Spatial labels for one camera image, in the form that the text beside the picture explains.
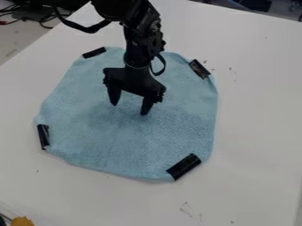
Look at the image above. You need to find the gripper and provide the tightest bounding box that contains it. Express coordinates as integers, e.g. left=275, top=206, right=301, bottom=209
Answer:
left=101, top=61, right=168, bottom=117

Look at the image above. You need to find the light blue cloth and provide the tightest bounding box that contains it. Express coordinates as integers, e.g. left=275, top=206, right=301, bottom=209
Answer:
left=33, top=46, right=220, bottom=183

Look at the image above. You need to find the yellow toy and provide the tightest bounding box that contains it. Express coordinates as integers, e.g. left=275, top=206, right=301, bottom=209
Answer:
left=9, top=215, right=36, bottom=226

